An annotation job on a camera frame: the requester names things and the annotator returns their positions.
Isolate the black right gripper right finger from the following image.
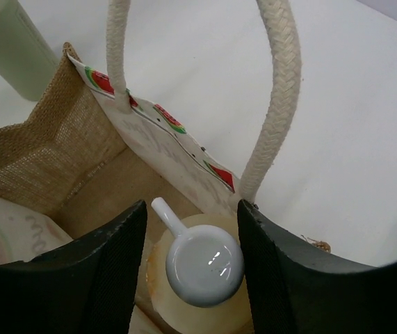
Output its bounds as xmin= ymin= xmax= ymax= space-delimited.
xmin=237 ymin=201 xmax=397 ymax=333

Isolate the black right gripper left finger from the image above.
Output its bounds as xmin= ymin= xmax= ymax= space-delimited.
xmin=0 ymin=200 xmax=147 ymax=333

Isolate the cream lotion pump bottle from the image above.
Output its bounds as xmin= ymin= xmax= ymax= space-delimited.
xmin=146 ymin=198 xmax=251 ymax=333

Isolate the burlap canvas bag watermelon print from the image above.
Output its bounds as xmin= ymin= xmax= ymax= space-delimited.
xmin=0 ymin=1 xmax=302 ymax=333

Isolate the pale green bottle white cap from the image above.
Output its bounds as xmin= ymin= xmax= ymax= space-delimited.
xmin=0 ymin=0 xmax=58 ymax=102

